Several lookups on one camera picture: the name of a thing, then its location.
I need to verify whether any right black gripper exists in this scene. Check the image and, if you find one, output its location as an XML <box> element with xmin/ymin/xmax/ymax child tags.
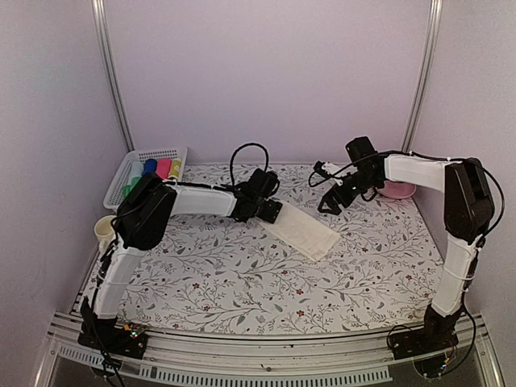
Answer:
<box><xmin>318</xmin><ymin>169</ymin><xmax>380</xmax><ymax>215</ymax></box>

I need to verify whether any aluminium frame post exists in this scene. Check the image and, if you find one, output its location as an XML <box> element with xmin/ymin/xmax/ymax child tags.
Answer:
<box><xmin>91</xmin><ymin>0</ymin><xmax>135</xmax><ymax>152</ymax></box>
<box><xmin>402</xmin><ymin>0</ymin><xmax>443</xmax><ymax>152</ymax></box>

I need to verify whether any floral tablecloth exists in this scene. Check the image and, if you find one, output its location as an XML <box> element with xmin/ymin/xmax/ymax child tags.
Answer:
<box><xmin>119</xmin><ymin>164</ymin><xmax>443</xmax><ymax>335</ymax></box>

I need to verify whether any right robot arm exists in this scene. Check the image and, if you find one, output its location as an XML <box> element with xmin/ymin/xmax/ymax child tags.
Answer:
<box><xmin>314</xmin><ymin>136</ymin><xmax>495</xmax><ymax>352</ymax></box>

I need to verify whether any front aluminium rail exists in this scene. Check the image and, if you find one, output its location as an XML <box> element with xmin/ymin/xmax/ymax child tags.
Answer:
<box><xmin>35</xmin><ymin>313</ymin><xmax>509</xmax><ymax>386</ymax></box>

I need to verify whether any right aluminium frame post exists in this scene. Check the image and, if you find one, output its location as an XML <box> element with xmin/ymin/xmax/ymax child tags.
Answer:
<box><xmin>402</xmin><ymin>0</ymin><xmax>443</xmax><ymax>152</ymax></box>

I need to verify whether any dark blue rolled towel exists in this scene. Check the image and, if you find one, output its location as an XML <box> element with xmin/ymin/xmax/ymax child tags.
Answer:
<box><xmin>141</xmin><ymin>158</ymin><xmax>158</xmax><ymax>176</ymax></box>

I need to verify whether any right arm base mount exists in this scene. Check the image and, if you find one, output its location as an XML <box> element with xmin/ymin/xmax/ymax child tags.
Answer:
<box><xmin>386</xmin><ymin>325</ymin><xmax>459</xmax><ymax>379</ymax></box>

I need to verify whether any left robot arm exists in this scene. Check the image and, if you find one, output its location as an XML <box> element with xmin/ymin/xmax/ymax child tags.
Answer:
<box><xmin>81</xmin><ymin>169</ymin><xmax>282</xmax><ymax>350</ymax></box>

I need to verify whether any left aluminium frame post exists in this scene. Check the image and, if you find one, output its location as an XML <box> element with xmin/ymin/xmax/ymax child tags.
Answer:
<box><xmin>91</xmin><ymin>0</ymin><xmax>135</xmax><ymax>152</ymax></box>

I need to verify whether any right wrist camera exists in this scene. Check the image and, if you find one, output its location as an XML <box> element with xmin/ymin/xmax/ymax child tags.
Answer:
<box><xmin>314</xmin><ymin>161</ymin><xmax>346</xmax><ymax>186</ymax></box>

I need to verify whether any yellow-green dotted rolled towel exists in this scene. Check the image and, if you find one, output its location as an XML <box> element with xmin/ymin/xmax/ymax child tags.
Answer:
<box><xmin>168</xmin><ymin>159</ymin><xmax>181</xmax><ymax>179</ymax></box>

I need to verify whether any cream ceramic mug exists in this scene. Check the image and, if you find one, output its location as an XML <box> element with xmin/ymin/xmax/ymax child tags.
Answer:
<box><xmin>94</xmin><ymin>215</ymin><xmax>115</xmax><ymax>247</ymax></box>

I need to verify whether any white plastic basket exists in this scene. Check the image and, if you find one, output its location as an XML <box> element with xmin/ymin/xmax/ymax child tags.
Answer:
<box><xmin>103</xmin><ymin>147</ymin><xmax>188</xmax><ymax>211</ymax></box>

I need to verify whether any green towel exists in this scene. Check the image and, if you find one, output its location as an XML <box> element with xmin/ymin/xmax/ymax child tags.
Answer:
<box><xmin>122</xmin><ymin>177</ymin><xmax>140</xmax><ymax>198</ymax></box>

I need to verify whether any cream white towel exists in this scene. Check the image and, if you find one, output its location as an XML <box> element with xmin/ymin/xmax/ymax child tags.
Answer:
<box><xmin>258</xmin><ymin>201</ymin><xmax>341</xmax><ymax>261</ymax></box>

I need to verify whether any light blue rolled towel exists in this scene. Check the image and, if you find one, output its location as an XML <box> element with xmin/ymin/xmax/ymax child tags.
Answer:
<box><xmin>128</xmin><ymin>161</ymin><xmax>144</xmax><ymax>180</ymax></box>

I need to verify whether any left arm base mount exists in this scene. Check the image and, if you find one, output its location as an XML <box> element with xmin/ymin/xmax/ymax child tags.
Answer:
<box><xmin>77</xmin><ymin>322</ymin><xmax>148</xmax><ymax>360</ymax></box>

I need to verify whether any pink plate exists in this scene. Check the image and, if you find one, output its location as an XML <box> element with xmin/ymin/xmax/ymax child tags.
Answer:
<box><xmin>377</xmin><ymin>181</ymin><xmax>416</xmax><ymax>200</ymax></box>

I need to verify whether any pink rolled towel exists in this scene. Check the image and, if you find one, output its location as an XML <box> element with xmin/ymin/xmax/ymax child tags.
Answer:
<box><xmin>156</xmin><ymin>158</ymin><xmax>173</xmax><ymax>179</ymax></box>

